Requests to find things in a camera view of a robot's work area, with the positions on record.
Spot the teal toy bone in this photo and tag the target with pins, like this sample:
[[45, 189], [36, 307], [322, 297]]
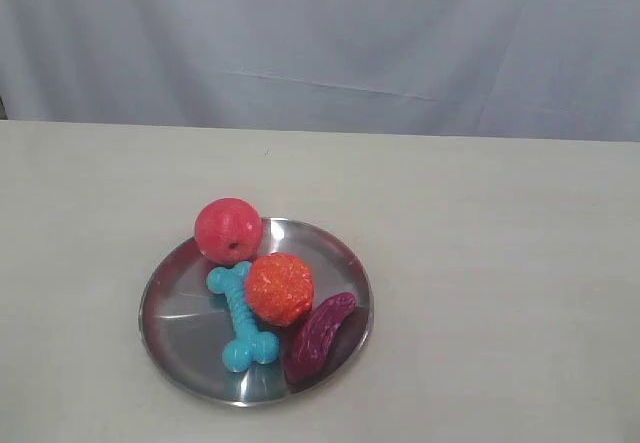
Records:
[[250, 345]]

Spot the orange toy strawberry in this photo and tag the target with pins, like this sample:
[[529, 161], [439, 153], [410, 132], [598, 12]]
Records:
[[279, 289]]

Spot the white backdrop curtain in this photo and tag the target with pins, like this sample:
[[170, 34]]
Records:
[[514, 68]]

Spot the red apple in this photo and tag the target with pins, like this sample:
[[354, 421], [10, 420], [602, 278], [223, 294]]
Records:
[[228, 231]]

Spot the round stainless steel plate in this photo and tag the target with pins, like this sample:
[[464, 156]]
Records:
[[184, 326]]

